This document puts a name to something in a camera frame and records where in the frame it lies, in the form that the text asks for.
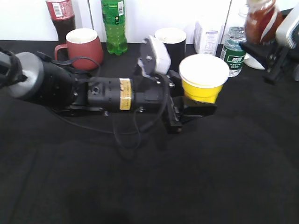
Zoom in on green sprite bottle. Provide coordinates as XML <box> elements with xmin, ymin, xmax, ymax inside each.
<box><xmin>101</xmin><ymin>0</ymin><xmax>128</xmax><ymax>56</ymax></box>

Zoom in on red ceramic mug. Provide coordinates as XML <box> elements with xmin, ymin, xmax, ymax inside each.
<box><xmin>54</xmin><ymin>28</ymin><xmax>104</xmax><ymax>70</ymax></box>

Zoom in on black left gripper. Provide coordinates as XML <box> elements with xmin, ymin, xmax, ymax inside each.
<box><xmin>132</xmin><ymin>69</ymin><xmax>217</xmax><ymax>134</ymax></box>

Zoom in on black ceramic mug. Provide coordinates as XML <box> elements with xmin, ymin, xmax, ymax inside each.
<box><xmin>154</xmin><ymin>27</ymin><xmax>187</xmax><ymax>65</ymax></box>

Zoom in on orange Nescafe bottle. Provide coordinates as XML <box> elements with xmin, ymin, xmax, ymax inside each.
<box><xmin>245</xmin><ymin>0</ymin><xmax>283</xmax><ymax>44</ymax></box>

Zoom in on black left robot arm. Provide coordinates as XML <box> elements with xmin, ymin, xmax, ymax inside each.
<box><xmin>0</xmin><ymin>49</ymin><xmax>217</xmax><ymax>133</ymax></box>

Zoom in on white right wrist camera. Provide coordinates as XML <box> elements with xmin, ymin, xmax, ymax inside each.
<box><xmin>276</xmin><ymin>4</ymin><xmax>299</xmax><ymax>49</ymax></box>

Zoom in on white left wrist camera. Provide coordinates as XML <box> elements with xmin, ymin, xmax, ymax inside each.
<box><xmin>140</xmin><ymin>35</ymin><xmax>171</xmax><ymax>77</ymax></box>

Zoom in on cola bottle red label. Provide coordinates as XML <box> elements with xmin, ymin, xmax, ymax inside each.
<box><xmin>45</xmin><ymin>0</ymin><xmax>76</xmax><ymax>44</ymax></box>

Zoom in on water bottle green label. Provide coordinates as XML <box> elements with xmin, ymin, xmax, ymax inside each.
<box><xmin>220</xmin><ymin>4</ymin><xmax>249</xmax><ymax>78</ymax></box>

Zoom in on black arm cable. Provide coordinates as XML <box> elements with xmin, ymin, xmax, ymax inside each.
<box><xmin>37</xmin><ymin>51</ymin><xmax>171</xmax><ymax>161</ymax></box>

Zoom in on white carton box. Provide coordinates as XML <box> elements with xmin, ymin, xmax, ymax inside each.
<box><xmin>193</xmin><ymin>17</ymin><xmax>222</xmax><ymax>56</ymax></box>

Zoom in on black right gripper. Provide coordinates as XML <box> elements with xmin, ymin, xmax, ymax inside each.
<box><xmin>240</xmin><ymin>42</ymin><xmax>290</xmax><ymax>82</ymax></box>

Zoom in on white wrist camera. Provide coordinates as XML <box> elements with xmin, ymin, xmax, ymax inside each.
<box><xmin>140</xmin><ymin>35</ymin><xmax>171</xmax><ymax>77</ymax></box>
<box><xmin>276</xmin><ymin>4</ymin><xmax>299</xmax><ymax>49</ymax></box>

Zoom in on yellow paper cup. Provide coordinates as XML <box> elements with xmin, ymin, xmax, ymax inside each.
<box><xmin>179</xmin><ymin>54</ymin><xmax>229</xmax><ymax>104</ymax></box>

